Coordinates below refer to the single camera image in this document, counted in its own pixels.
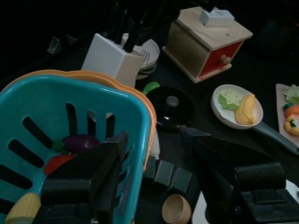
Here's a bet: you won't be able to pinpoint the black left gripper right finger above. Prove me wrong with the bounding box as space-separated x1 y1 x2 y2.
179 125 299 224

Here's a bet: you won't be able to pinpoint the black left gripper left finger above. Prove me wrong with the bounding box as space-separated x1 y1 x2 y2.
32 131 129 224

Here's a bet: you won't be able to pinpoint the red toy vegetable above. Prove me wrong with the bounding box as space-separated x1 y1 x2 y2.
41 154 76 177

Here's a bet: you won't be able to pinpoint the yellow toy corn cob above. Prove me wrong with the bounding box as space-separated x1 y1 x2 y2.
4 192 42 224

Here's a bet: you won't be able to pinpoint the purple toy eggplant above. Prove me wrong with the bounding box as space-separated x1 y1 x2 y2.
50 133 101 155

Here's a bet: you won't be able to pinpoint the dark grey segmented block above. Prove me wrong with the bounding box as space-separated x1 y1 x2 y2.
141 156 193 195

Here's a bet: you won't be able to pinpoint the yellow toy banana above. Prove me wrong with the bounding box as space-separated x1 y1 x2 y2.
233 93 259 126

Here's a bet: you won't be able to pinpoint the white plate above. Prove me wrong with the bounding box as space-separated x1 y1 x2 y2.
191 190 211 224

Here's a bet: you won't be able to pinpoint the yellow toy bell pepper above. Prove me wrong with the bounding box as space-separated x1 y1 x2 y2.
283 114 299 137

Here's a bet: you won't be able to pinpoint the light wooden cutting board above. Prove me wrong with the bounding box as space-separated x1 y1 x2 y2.
275 83 299 148

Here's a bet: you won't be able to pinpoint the small wooden bowl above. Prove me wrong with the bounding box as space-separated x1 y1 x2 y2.
161 193 192 224

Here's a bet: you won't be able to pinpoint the green star fruit slice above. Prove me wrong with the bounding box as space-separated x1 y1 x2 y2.
217 89 244 112

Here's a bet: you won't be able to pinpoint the orange toy tomato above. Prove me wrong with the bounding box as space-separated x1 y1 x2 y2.
283 102 299 119

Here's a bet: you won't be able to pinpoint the teal plastic basket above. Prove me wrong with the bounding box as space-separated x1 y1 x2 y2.
0 73 153 224

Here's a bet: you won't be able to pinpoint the orange plastic basket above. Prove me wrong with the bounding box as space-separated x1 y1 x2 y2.
6 69 159 173

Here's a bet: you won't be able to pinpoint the wooden box with red drawer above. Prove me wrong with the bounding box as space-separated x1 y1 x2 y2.
161 6 255 84

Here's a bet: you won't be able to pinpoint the white toy fork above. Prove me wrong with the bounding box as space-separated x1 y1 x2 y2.
139 48 153 67

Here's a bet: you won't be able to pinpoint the stacked white toy bowls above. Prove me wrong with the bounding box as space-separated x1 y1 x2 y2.
120 32 161 81

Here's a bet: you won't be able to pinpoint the white knife block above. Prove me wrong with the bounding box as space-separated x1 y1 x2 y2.
80 32 145 89

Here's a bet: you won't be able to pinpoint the small clear plastic piece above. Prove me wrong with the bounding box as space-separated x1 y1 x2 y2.
45 36 64 55

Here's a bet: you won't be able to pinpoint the small white block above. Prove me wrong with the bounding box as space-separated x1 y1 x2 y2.
199 7 236 28

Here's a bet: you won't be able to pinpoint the white pan with grey handle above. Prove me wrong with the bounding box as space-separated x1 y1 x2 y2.
209 83 299 156

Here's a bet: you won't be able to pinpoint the black pot with green handle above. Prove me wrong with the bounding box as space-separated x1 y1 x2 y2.
141 81 196 133

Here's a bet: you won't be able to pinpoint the black handled toy knife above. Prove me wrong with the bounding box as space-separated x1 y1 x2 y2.
108 3 132 46
123 14 147 54

